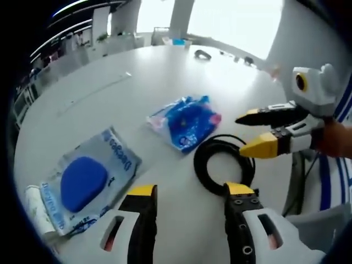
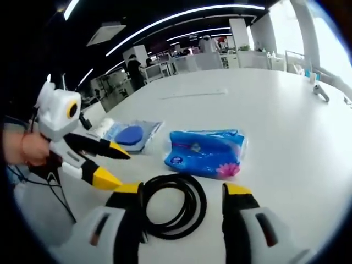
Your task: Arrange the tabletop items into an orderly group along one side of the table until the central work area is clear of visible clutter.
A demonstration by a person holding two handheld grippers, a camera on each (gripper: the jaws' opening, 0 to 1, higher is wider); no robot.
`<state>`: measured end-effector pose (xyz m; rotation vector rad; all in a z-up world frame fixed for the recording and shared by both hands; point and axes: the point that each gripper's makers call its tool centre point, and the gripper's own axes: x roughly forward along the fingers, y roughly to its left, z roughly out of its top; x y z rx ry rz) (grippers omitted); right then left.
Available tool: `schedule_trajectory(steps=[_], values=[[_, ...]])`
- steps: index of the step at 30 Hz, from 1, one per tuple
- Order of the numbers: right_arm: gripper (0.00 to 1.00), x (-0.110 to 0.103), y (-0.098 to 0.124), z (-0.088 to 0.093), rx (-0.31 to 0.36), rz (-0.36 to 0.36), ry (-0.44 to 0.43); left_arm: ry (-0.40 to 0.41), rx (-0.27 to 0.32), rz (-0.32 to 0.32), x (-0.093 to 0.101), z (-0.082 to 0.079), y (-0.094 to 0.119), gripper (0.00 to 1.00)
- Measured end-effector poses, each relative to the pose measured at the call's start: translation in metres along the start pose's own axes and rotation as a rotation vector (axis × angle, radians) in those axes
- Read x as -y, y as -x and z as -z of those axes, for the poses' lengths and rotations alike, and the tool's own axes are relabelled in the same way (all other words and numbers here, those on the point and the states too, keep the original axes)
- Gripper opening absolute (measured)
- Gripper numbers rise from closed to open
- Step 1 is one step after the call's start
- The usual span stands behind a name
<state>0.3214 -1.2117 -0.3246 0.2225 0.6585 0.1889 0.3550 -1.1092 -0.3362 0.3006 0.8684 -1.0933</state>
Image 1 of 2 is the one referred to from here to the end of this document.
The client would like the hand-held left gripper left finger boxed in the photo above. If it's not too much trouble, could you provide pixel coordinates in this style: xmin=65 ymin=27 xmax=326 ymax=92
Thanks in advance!
xmin=90 ymin=184 xmax=160 ymax=264

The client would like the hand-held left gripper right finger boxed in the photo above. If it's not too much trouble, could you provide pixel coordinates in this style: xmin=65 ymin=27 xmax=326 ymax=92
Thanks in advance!
xmin=223 ymin=181 xmax=328 ymax=264

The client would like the blue sponge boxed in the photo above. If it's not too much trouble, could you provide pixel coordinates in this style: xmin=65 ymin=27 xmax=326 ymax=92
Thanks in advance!
xmin=40 ymin=125 xmax=143 ymax=237

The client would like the blue plastic packet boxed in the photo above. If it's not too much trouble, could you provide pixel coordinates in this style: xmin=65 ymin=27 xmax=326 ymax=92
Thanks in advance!
xmin=145 ymin=95 xmax=223 ymax=155

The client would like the white printed paper cup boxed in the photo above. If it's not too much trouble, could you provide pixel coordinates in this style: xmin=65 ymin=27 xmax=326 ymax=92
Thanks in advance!
xmin=24 ymin=184 xmax=57 ymax=235

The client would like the person's right hand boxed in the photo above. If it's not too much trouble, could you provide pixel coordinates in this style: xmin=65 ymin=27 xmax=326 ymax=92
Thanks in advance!
xmin=316 ymin=119 xmax=352 ymax=160

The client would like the light grey chair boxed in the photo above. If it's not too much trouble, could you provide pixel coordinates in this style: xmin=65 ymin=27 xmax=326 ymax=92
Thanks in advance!
xmin=285 ymin=202 xmax=352 ymax=250

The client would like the grey black controller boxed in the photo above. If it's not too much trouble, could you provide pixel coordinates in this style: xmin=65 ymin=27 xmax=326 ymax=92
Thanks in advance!
xmin=194 ymin=49 xmax=212 ymax=61

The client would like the blue white box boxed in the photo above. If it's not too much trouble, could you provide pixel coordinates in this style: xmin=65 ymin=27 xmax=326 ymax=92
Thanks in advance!
xmin=161 ymin=36 xmax=194 ymax=48

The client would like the white table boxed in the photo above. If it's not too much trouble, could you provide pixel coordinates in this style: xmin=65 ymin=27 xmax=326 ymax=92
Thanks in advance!
xmin=13 ymin=43 xmax=301 ymax=264

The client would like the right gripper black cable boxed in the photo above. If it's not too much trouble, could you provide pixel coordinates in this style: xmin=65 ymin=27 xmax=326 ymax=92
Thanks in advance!
xmin=282 ymin=150 xmax=323 ymax=216

